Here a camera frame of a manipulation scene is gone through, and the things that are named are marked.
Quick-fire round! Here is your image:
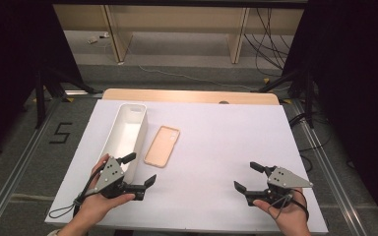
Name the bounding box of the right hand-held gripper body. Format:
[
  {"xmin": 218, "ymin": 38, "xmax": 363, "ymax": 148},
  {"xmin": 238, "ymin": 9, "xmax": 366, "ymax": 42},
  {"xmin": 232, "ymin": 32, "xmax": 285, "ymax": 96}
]
[{"xmin": 244, "ymin": 165, "xmax": 314, "ymax": 209}]

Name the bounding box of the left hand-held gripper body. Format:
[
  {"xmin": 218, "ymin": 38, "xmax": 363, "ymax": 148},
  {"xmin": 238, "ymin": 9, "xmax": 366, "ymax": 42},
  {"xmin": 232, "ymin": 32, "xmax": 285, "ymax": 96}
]
[{"xmin": 93, "ymin": 156, "xmax": 146, "ymax": 202}]

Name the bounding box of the white plastic storage bin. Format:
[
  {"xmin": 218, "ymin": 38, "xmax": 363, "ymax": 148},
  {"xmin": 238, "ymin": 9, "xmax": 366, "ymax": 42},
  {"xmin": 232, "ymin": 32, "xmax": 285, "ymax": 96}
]
[{"xmin": 97, "ymin": 102, "xmax": 150, "ymax": 185}]

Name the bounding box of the beige phone case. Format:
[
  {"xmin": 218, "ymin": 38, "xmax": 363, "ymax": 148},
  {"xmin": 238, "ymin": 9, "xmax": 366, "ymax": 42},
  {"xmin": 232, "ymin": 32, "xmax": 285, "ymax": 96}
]
[{"xmin": 143, "ymin": 125, "xmax": 181, "ymax": 169}]

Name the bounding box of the person's left hand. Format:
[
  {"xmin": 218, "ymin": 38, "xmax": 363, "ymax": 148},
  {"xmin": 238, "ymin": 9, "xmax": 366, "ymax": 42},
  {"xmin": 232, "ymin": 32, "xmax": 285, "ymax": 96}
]
[{"xmin": 77, "ymin": 153, "xmax": 136, "ymax": 227}]

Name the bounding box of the person's right hand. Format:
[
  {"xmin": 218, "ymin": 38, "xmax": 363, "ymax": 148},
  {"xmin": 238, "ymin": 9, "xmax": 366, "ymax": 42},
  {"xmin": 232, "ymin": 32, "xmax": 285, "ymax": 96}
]
[{"xmin": 252, "ymin": 188, "xmax": 311, "ymax": 236}]

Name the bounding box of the white table cover board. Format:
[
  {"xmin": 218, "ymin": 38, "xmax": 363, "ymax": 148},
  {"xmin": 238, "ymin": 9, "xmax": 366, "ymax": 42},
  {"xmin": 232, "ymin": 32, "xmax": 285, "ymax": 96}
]
[{"xmin": 44, "ymin": 98, "xmax": 329, "ymax": 234}]

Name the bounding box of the black tripod stand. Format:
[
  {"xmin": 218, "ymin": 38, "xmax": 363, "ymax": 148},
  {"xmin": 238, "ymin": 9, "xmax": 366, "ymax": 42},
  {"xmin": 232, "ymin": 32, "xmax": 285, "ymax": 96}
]
[
  {"xmin": 257, "ymin": 70, "xmax": 316, "ymax": 129},
  {"xmin": 33, "ymin": 67, "xmax": 104, "ymax": 129}
]

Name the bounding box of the black curtain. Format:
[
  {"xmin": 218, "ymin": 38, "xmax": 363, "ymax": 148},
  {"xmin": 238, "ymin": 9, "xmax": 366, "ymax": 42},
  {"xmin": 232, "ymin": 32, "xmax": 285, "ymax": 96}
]
[
  {"xmin": 282, "ymin": 0, "xmax": 378, "ymax": 230},
  {"xmin": 0, "ymin": 0, "xmax": 83, "ymax": 161}
]

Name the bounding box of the black right gripper cord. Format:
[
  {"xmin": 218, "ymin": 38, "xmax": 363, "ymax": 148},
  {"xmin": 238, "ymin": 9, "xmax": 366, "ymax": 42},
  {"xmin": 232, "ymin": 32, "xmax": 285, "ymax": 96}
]
[{"xmin": 267, "ymin": 188, "xmax": 310, "ymax": 220}]

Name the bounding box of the black gripper cord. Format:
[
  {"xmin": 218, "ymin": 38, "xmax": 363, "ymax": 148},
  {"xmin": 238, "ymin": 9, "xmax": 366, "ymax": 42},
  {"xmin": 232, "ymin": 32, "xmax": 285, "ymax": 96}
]
[
  {"xmin": 48, "ymin": 170, "xmax": 106, "ymax": 220},
  {"xmin": 267, "ymin": 188, "xmax": 310, "ymax": 220}
]

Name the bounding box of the black left gripper cord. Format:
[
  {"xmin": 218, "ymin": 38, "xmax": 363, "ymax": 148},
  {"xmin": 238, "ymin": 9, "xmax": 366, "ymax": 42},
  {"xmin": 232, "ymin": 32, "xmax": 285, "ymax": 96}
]
[{"xmin": 48, "ymin": 170, "xmax": 106, "ymax": 220}]

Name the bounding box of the long aluminium floor rail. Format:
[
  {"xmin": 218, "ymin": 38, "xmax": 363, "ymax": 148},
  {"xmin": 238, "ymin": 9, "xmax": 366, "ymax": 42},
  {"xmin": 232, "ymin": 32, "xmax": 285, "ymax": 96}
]
[
  {"xmin": 291, "ymin": 99, "xmax": 368, "ymax": 236},
  {"xmin": 0, "ymin": 96, "xmax": 63, "ymax": 236}
]

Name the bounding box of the black floor cable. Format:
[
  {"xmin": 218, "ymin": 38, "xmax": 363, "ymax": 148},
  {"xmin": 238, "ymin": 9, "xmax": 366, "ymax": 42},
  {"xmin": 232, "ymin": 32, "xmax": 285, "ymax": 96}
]
[{"xmin": 288, "ymin": 111, "xmax": 334, "ymax": 173}]

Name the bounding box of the short aluminium floor rail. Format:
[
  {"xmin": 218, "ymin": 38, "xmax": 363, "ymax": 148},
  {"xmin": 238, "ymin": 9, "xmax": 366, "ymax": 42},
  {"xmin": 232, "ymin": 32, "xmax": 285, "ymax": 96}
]
[{"xmin": 63, "ymin": 89, "xmax": 104, "ymax": 99}]

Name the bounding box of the white floor cable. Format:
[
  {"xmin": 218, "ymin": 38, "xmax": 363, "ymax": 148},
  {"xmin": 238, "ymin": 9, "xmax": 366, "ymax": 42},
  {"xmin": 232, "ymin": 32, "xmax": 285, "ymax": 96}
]
[{"xmin": 126, "ymin": 45, "xmax": 267, "ymax": 91}]

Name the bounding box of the tangle of black cables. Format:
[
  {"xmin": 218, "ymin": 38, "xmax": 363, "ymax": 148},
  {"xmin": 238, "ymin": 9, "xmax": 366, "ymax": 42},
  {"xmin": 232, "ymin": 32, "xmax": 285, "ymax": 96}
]
[{"xmin": 244, "ymin": 8, "xmax": 291, "ymax": 78}]

